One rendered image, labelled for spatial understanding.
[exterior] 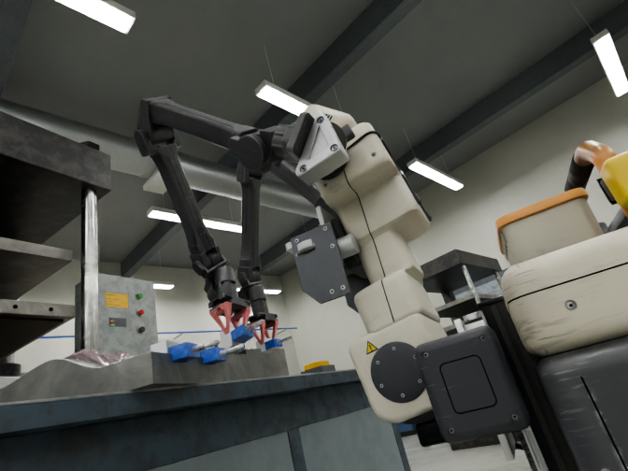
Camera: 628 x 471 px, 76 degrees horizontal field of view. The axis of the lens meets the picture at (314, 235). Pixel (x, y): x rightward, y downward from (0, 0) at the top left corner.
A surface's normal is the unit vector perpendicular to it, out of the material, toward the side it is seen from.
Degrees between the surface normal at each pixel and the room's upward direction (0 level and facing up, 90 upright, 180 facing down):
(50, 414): 90
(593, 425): 90
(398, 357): 90
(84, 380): 90
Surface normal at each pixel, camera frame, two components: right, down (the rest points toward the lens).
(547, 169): -0.70, -0.14
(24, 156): 0.81, -0.41
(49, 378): -0.28, -0.33
